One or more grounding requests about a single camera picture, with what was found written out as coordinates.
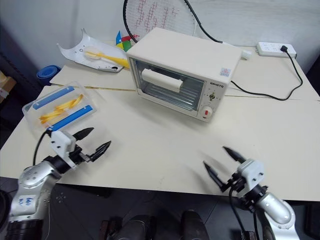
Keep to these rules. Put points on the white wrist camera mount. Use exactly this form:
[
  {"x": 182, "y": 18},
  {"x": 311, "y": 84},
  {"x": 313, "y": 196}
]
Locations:
[
  {"x": 252, "y": 170},
  {"x": 61, "y": 141}
]

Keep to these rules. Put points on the cream toaster oven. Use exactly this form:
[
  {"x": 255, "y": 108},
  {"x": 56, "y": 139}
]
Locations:
[{"x": 185, "y": 55}]

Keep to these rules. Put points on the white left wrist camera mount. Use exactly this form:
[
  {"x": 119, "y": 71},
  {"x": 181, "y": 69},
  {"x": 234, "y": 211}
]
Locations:
[{"x": 61, "y": 141}]

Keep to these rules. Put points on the dark rounded shape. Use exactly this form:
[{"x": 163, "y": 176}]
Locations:
[
  {"x": 140, "y": 227},
  {"x": 195, "y": 225}
]

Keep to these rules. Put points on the colourful paper pinwheel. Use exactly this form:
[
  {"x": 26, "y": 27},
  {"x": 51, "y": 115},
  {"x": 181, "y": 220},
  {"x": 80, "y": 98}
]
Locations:
[{"x": 126, "y": 45}]

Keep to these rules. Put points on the black badminton racket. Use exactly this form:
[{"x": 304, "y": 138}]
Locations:
[{"x": 150, "y": 15}]

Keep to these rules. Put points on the white plastic shell cover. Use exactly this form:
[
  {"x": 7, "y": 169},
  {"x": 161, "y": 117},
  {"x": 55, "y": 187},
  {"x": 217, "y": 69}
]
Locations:
[{"x": 75, "y": 50}]

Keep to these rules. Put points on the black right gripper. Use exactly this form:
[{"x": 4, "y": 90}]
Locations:
[{"x": 236, "y": 182}]

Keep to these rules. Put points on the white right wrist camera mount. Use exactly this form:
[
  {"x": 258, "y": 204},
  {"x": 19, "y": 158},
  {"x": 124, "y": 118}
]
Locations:
[{"x": 252, "y": 170}]

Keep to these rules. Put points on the blue foam roll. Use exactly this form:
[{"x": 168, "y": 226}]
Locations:
[{"x": 47, "y": 72}]

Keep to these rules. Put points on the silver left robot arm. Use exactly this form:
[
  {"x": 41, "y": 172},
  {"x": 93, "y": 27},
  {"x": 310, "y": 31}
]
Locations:
[{"x": 30, "y": 180}]

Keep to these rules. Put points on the white knob with red mark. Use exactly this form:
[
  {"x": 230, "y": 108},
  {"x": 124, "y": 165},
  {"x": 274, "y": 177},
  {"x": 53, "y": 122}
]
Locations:
[{"x": 207, "y": 112}]

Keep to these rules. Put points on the yellow french fry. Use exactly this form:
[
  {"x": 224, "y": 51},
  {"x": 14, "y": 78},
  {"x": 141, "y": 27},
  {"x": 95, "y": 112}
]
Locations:
[
  {"x": 50, "y": 115},
  {"x": 80, "y": 98},
  {"x": 66, "y": 105}
]

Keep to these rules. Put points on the brown cardboard box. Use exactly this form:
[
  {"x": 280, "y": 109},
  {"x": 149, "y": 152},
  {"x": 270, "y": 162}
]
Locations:
[{"x": 6, "y": 86}]

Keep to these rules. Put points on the yellow brush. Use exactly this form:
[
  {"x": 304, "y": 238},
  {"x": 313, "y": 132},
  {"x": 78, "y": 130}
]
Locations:
[{"x": 110, "y": 58}]

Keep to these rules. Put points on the clear container with blue clips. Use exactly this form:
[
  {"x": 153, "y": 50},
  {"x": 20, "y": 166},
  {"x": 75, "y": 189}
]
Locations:
[{"x": 82, "y": 98}]

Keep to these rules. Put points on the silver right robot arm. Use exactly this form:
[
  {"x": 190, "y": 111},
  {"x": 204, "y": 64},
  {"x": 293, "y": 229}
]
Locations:
[{"x": 275, "y": 205}]

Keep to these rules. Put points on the white power strip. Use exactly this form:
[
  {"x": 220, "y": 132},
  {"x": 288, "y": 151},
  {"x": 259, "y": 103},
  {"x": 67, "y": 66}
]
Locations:
[{"x": 267, "y": 48}]

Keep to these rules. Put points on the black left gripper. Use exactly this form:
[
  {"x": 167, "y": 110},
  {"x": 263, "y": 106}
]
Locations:
[{"x": 78, "y": 155}]

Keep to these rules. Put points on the small white adapter block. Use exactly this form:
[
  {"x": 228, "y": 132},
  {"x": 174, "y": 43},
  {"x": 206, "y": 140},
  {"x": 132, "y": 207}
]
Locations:
[{"x": 246, "y": 55}]

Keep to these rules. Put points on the blue box latch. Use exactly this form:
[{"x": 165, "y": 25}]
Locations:
[
  {"x": 53, "y": 97},
  {"x": 72, "y": 116}
]

